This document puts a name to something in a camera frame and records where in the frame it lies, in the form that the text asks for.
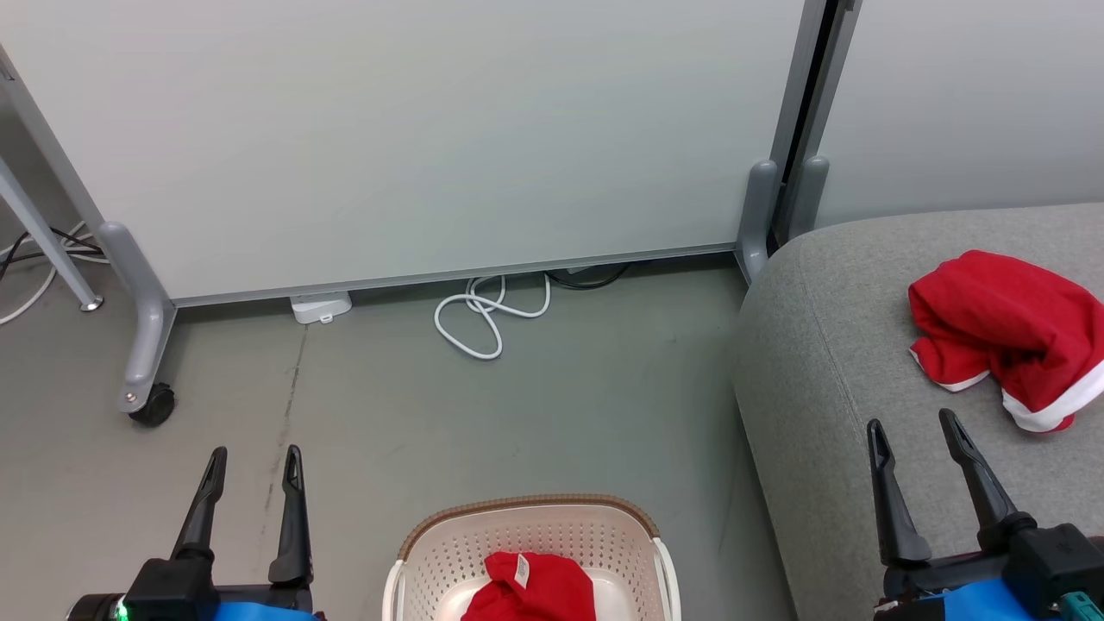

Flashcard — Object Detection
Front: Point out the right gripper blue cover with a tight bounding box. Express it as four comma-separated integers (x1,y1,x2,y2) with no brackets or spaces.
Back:
867,409,1066,621

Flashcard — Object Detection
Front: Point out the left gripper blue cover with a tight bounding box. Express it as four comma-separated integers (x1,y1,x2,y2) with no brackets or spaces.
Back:
67,445,326,621

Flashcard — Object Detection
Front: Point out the red garment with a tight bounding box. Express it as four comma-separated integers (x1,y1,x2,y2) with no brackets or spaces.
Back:
461,551,598,621
907,249,1104,433

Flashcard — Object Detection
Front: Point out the grey fabric sofa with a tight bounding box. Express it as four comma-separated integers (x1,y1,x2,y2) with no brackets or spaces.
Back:
732,203,1104,621

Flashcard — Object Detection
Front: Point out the black caster wheel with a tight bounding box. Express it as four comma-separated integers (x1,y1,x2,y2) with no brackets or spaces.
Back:
129,384,177,428

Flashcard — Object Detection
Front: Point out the white power adapter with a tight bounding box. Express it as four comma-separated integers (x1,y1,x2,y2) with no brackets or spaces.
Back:
289,292,353,325

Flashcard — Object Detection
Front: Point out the grey partition leg with caster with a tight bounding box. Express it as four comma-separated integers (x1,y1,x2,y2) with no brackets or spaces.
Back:
96,221,178,415

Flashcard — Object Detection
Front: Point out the cream plastic laundry basket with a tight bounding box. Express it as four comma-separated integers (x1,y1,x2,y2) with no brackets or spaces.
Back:
383,494,682,621

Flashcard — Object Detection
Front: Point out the short grey partition foot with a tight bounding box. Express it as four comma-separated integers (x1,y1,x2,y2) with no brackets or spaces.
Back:
736,160,780,285
783,155,831,242

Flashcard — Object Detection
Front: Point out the grey metal table leg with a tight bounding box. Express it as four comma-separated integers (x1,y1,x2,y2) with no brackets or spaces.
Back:
0,160,104,312

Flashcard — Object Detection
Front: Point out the narrow white partition panel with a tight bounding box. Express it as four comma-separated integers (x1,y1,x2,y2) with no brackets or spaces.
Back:
802,0,1104,230

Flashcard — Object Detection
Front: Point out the large white partition panel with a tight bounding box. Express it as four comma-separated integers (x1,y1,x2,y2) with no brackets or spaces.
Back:
0,0,831,308

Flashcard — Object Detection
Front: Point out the coiled white cable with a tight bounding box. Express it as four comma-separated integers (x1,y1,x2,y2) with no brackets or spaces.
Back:
434,273,552,361

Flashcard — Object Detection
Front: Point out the white cable by table leg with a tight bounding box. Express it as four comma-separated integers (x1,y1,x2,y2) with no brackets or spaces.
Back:
0,222,109,327

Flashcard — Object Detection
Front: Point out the black cable by table leg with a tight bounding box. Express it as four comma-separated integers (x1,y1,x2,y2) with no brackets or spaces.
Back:
0,226,104,277

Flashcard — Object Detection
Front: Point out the black cable under partition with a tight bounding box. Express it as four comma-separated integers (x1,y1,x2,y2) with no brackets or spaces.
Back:
545,263,630,291

